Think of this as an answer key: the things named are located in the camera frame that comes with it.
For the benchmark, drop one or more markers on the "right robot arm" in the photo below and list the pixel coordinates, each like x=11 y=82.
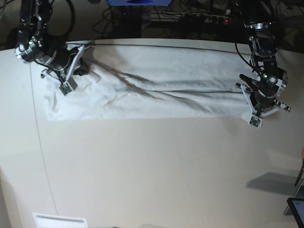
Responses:
x=35 y=44

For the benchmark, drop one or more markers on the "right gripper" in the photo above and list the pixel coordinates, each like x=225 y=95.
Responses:
x=60 y=60

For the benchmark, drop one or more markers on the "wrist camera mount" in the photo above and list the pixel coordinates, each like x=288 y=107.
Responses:
x=256 y=117
x=67 y=84

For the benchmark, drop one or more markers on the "white T-shirt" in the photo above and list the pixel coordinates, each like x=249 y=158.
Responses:
x=141 y=82

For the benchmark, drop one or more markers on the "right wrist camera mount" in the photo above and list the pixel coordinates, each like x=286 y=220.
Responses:
x=67 y=84

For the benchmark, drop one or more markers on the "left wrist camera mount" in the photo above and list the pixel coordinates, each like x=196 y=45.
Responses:
x=256 y=117

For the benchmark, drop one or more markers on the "blue box overhead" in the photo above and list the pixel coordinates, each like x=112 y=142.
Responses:
x=139 y=2

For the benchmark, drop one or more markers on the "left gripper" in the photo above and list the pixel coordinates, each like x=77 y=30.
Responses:
x=262 y=98

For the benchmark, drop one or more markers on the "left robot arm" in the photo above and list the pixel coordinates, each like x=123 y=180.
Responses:
x=259 y=20

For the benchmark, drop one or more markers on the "power strip with red light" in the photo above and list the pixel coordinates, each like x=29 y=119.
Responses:
x=205 y=18

